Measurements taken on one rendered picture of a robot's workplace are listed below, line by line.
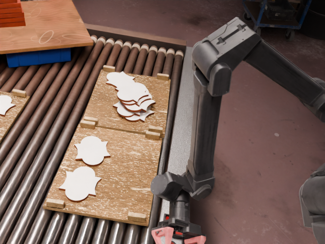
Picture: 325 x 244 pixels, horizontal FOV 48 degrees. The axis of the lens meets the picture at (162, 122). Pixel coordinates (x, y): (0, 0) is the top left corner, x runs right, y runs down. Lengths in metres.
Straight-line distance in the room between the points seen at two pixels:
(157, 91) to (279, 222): 1.31
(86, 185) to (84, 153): 0.15
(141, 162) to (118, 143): 0.13
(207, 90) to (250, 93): 2.79
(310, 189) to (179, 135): 1.02
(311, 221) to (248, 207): 1.97
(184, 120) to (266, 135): 1.60
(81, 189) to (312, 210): 0.86
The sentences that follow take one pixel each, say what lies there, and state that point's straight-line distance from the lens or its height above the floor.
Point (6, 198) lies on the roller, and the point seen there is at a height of 0.92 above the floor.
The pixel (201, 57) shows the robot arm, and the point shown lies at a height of 1.59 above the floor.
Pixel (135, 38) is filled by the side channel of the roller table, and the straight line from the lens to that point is 2.11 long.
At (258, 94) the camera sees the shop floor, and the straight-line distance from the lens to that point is 3.57.
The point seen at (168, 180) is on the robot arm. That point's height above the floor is 1.23.
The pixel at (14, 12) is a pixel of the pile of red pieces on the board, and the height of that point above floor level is 1.11.
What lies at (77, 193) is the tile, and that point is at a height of 0.95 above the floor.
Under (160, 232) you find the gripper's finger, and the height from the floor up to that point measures 1.14.
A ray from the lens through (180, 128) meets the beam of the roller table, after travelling 1.57.
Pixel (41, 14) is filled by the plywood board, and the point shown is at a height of 1.04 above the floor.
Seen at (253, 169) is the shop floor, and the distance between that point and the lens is 2.81.
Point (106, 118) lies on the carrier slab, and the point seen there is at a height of 0.94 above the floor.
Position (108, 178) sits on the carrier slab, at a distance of 1.32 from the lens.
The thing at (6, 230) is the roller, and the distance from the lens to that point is 1.27.
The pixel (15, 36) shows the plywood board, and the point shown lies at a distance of 1.91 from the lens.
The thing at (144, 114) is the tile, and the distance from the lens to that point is 1.56.
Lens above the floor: 1.96
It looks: 41 degrees down
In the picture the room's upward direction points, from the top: 9 degrees clockwise
